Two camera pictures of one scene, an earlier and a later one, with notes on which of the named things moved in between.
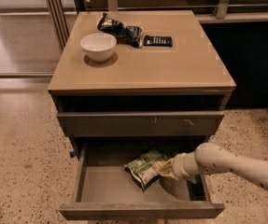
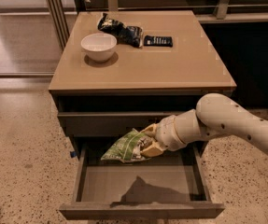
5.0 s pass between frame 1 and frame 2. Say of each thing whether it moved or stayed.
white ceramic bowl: stayed
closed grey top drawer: stayed
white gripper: moved
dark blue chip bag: stayed
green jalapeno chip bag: moved
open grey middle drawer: stayed
